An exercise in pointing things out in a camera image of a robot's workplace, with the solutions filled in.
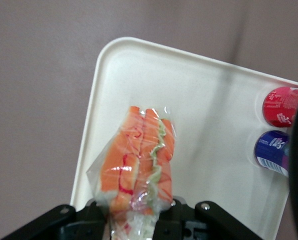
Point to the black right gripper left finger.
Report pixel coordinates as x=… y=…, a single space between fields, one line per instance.
x=96 y=215

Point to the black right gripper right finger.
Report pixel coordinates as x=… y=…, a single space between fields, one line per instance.
x=175 y=212

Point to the plastic sandwich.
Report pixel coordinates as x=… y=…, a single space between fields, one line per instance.
x=136 y=160

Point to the beige plastic tray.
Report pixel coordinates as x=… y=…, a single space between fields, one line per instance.
x=201 y=100

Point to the blue lid yogurt cup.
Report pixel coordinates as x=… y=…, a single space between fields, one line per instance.
x=270 y=150

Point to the red lid yogurt cup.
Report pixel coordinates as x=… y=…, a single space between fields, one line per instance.
x=279 y=105

